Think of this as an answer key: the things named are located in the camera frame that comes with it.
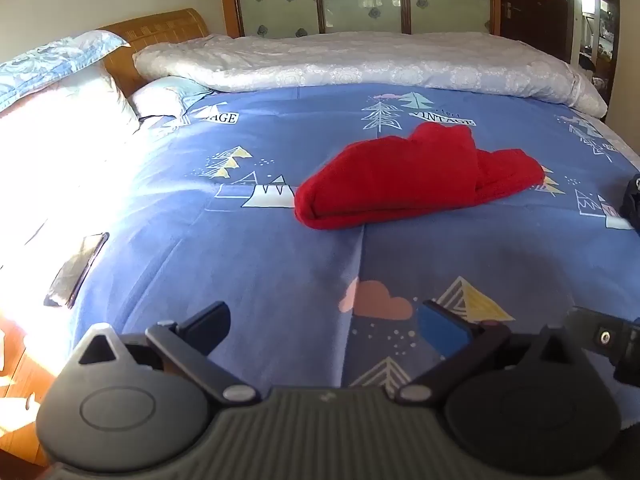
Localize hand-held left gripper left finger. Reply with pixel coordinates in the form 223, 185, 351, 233
79, 301, 262, 404

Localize dark wooden door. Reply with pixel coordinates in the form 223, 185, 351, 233
499, 0, 576, 63

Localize blue printed bed sheet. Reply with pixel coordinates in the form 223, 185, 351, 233
0, 82, 640, 401

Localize red pants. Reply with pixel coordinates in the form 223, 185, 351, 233
294, 122, 546, 231

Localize white pillow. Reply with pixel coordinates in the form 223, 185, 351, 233
0, 67, 141, 171

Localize light blue pillow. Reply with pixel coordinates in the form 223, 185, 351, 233
130, 76, 217, 131

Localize smartphone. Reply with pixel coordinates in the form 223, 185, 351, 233
44, 232, 110, 308

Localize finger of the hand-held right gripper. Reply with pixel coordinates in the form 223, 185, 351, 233
619, 174, 640, 232
564, 305, 640, 367

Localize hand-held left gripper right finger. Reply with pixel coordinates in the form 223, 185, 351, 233
397, 300, 572, 405

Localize white folded quilt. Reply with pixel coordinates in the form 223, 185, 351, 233
132, 31, 608, 118

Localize wooden headboard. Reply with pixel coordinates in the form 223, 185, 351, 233
96, 8, 212, 98

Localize blue floral pillow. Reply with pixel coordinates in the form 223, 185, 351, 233
0, 30, 132, 111

